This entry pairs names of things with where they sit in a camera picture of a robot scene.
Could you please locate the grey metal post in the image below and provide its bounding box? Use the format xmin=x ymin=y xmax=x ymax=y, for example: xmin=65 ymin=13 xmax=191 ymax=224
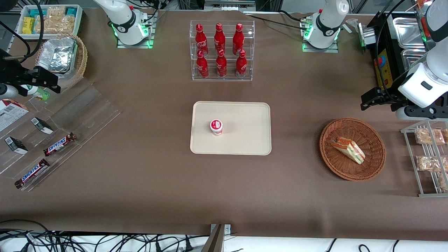
xmin=201 ymin=224 xmax=231 ymax=252

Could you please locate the small black carton box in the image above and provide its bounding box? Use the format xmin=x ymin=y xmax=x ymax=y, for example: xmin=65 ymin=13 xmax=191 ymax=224
xmin=31 ymin=117 xmax=54 ymax=135
xmin=4 ymin=136 xmax=28 ymax=155

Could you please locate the silver foil container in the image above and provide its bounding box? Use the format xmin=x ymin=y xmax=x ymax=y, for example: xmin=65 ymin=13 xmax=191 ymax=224
xmin=37 ymin=37 xmax=77 ymax=73

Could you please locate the clear acrylic stepped display stand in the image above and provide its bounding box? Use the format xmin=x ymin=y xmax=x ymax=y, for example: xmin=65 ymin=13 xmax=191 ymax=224
xmin=0 ymin=77 xmax=121 ymax=192

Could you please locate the red cola bottle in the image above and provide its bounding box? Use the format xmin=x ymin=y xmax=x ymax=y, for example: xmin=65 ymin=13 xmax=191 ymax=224
xmin=232 ymin=23 xmax=244 ymax=56
xmin=216 ymin=49 xmax=227 ymax=77
xmin=195 ymin=23 xmax=209 ymax=56
xmin=214 ymin=23 xmax=226 ymax=53
xmin=236 ymin=50 xmax=247 ymax=78
xmin=196 ymin=50 xmax=209 ymax=79

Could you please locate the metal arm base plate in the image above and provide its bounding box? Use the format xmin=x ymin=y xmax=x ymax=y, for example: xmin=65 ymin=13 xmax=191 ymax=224
xmin=302 ymin=16 xmax=339 ymax=53
xmin=117 ymin=10 xmax=155 ymax=49

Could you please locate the Snickers chocolate bar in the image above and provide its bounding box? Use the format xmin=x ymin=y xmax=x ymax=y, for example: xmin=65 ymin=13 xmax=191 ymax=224
xmin=14 ymin=159 xmax=50 ymax=189
xmin=43 ymin=132 xmax=76 ymax=157

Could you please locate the clear acrylic bottle rack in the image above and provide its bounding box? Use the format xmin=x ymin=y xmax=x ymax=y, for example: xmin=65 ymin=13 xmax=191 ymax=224
xmin=190 ymin=20 xmax=255 ymax=82

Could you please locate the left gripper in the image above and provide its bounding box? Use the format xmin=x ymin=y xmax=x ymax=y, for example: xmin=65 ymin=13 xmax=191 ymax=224
xmin=360 ymin=87 xmax=448 ymax=121

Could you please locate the grey metal wire rack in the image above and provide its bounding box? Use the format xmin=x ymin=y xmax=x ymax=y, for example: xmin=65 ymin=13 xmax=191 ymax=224
xmin=400 ymin=117 xmax=448 ymax=197

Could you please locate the white and red cardboard box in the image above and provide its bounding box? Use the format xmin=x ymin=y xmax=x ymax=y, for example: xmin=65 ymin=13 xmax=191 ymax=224
xmin=0 ymin=99 xmax=29 ymax=132

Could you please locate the small red-lidded yogurt cup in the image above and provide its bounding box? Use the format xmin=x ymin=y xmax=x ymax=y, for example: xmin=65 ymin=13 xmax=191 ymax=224
xmin=210 ymin=119 xmax=224 ymax=136

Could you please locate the black food warmer appliance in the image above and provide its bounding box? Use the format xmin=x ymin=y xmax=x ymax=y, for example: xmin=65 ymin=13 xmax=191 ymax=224
xmin=371 ymin=10 xmax=448 ymax=104

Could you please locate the steel pan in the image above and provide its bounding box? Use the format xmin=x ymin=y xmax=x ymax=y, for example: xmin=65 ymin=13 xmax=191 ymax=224
xmin=393 ymin=17 xmax=426 ymax=49
xmin=401 ymin=49 xmax=427 ymax=70

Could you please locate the aluminium frame rail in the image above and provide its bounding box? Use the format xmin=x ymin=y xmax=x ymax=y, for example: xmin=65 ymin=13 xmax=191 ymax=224
xmin=204 ymin=0 xmax=257 ymax=8

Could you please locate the round brown wicker basket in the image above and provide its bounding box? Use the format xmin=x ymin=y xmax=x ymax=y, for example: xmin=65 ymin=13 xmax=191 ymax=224
xmin=319 ymin=118 xmax=386 ymax=181

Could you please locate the green white-capped bottle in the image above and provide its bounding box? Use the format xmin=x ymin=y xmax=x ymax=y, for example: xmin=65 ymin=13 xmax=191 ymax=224
xmin=21 ymin=84 xmax=50 ymax=101

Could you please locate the beige plastic tray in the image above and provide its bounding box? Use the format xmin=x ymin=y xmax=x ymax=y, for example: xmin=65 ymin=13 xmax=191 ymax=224
xmin=190 ymin=101 xmax=272 ymax=156

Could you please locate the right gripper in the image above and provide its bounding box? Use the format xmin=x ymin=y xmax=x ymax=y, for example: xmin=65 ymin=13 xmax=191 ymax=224
xmin=0 ymin=48 xmax=61 ymax=98

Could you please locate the black cable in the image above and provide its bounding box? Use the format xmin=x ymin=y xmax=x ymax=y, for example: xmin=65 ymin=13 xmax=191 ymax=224
xmin=243 ymin=10 xmax=308 ymax=28
xmin=0 ymin=219 xmax=53 ymax=238
xmin=19 ymin=0 xmax=44 ymax=63

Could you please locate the oval tan wicker basket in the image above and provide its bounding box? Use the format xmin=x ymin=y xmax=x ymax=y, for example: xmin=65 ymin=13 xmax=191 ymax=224
xmin=35 ymin=33 xmax=88 ymax=90

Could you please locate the triangle sandwich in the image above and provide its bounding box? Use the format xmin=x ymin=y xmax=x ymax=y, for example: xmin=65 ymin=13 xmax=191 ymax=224
xmin=331 ymin=137 xmax=366 ymax=165

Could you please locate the clear plastic wrapper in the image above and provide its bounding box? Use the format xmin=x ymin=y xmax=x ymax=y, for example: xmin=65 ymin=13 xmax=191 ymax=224
xmin=345 ymin=19 xmax=362 ymax=34

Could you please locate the white plastic bin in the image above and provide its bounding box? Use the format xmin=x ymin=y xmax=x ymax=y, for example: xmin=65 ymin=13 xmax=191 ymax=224
xmin=16 ymin=5 xmax=83 ymax=40

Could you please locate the clear bag of crackers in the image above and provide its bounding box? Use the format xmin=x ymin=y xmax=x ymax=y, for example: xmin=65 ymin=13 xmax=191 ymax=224
xmin=47 ymin=6 xmax=67 ymax=18
xmin=35 ymin=16 xmax=76 ymax=34

